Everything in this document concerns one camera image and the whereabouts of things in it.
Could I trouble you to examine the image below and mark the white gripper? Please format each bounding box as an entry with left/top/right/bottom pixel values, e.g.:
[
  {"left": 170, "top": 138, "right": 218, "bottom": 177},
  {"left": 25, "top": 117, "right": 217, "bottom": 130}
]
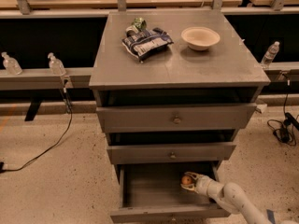
[{"left": 180, "top": 172, "right": 217, "bottom": 198}]

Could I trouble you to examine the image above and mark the orange fruit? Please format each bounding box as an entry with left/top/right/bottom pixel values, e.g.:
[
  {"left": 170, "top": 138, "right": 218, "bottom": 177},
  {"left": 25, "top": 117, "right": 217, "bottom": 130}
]
[{"left": 181, "top": 175, "right": 192, "bottom": 185}]

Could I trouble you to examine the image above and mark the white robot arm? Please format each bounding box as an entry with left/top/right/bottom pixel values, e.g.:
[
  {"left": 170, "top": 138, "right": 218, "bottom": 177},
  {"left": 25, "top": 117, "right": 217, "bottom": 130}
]
[{"left": 180, "top": 172, "right": 273, "bottom": 224}]

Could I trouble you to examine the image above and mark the grey middle drawer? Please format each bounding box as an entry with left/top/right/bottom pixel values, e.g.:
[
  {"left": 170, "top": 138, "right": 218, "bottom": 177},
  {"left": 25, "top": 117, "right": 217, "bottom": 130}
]
[{"left": 107, "top": 142, "right": 235, "bottom": 164}]

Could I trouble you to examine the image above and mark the grey drawer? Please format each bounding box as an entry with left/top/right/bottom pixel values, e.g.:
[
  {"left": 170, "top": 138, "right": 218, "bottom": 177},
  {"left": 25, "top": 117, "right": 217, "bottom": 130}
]
[
  {"left": 107, "top": 142, "right": 235, "bottom": 164},
  {"left": 110, "top": 161, "right": 229, "bottom": 223},
  {"left": 96, "top": 103, "right": 256, "bottom": 133}
]

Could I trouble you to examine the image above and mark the grey bottom drawer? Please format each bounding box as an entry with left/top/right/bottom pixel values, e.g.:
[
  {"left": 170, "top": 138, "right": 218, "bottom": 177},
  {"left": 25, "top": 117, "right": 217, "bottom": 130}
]
[{"left": 110, "top": 161, "right": 229, "bottom": 223}]

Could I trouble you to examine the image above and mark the grey top drawer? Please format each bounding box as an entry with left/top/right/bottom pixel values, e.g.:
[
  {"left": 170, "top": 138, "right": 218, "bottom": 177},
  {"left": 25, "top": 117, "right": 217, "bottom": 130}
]
[{"left": 96, "top": 103, "right": 256, "bottom": 133}]

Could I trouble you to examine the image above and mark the grey drawer cabinet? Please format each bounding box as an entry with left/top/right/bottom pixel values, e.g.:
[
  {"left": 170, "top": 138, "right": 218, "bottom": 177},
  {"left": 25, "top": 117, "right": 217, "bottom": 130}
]
[{"left": 89, "top": 9, "right": 271, "bottom": 224}]

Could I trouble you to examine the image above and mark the white paper bowl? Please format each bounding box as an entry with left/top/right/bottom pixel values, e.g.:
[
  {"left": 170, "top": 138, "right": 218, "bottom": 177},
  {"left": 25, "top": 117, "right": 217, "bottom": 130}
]
[{"left": 181, "top": 27, "right": 221, "bottom": 51}]

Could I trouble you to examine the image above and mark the blue white chip bag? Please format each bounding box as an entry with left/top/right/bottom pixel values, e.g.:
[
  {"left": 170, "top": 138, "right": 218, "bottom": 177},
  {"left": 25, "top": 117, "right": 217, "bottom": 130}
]
[{"left": 122, "top": 27, "right": 173, "bottom": 63}]

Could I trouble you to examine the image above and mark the clear water bottle right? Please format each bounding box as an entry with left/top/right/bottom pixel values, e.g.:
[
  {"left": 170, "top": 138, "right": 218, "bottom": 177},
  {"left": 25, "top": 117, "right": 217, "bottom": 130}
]
[{"left": 261, "top": 41, "right": 280, "bottom": 69}]

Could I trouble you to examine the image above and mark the green crumpled snack bag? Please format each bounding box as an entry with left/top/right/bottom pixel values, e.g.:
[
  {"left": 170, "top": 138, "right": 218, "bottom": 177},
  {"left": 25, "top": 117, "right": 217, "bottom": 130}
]
[{"left": 125, "top": 17, "right": 147, "bottom": 36}]

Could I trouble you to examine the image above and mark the clear bottle on ledge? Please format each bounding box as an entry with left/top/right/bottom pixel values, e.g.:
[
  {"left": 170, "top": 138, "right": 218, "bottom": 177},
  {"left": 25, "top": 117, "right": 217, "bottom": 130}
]
[{"left": 48, "top": 52, "right": 66, "bottom": 76}]

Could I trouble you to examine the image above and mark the clear bottle far left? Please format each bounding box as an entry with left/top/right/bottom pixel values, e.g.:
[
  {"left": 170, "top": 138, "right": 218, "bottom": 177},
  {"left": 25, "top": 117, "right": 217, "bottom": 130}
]
[{"left": 1, "top": 52, "right": 22, "bottom": 75}]

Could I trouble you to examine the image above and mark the black cable bundle right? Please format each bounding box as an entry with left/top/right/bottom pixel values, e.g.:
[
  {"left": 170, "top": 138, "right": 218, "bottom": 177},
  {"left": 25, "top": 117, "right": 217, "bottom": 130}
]
[{"left": 267, "top": 73, "right": 299, "bottom": 147}]

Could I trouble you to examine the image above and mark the black floor cable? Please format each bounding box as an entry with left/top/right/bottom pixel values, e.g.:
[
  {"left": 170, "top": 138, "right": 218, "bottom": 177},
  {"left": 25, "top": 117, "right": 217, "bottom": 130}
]
[{"left": 0, "top": 77, "right": 74, "bottom": 175}]

